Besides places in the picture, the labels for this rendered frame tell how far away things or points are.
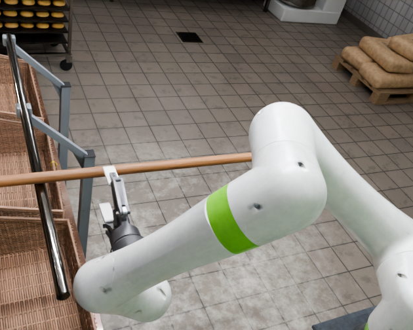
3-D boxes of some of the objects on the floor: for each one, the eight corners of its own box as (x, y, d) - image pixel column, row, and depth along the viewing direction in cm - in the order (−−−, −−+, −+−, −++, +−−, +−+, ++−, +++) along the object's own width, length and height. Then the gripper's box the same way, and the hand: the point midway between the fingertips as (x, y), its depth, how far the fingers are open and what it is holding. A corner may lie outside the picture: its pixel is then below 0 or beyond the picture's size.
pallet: (374, 105, 473) (380, 93, 464) (330, 65, 526) (335, 54, 517) (451, 101, 525) (458, 90, 516) (404, 66, 578) (410, 55, 569)
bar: (47, 478, 169) (52, 294, 97) (12, 226, 253) (0, 27, 181) (129, 448, 183) (187, 267, 111) (70, 219, 267) (80, 29, 194)
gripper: (118, 212, 100) (95, 151, 114) (107, 280, 116) (88, 219, 130) (150, 207, 104) (124, 148, 118) (136, 274, 119) (115, 215, 133)
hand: (107, 188), depth 123 cm, fingers open, 13 cm apart
